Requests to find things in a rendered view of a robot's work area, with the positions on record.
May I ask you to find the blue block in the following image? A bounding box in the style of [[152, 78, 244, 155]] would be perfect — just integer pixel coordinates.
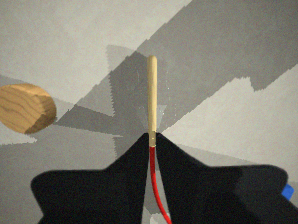
[[282, 184, 294, 200]]

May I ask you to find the red string with pale wooden stick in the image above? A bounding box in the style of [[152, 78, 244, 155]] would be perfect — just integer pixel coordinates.
[[147, 55, 171, 224]]

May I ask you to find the round wooden disc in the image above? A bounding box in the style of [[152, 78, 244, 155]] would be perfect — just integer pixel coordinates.
[[0, 84, 57, 134]]

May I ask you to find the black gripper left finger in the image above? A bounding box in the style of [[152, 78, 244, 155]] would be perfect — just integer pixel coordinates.
[[30, 133, 149, 224]]

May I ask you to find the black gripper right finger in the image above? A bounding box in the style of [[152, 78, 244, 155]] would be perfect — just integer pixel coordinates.
[[156, 133, 289, 224]]

